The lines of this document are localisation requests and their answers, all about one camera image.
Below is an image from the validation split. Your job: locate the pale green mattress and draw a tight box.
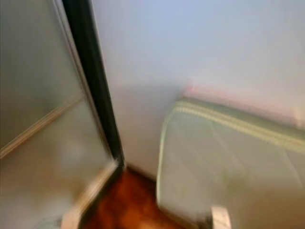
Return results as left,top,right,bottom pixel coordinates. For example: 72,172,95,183
156,98,305,229

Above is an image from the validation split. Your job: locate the frosted glass sliding door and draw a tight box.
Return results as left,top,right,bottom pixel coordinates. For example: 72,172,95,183
0,0,125,229

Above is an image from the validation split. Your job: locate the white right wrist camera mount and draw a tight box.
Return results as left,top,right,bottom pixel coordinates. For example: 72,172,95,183
212,205,233,229

